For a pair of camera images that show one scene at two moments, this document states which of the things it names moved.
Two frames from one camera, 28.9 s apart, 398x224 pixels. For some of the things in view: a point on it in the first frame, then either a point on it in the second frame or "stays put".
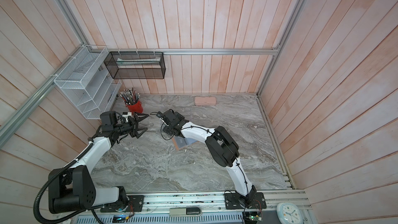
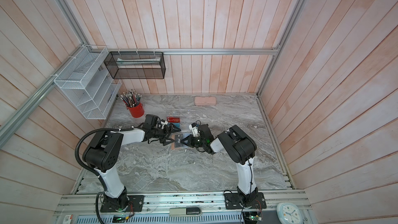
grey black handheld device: x=182 y=211 stays put
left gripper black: x=134 y=124 to x=167 y=131
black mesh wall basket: x=136 y=65 stays put
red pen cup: x=137 y=107 stays put
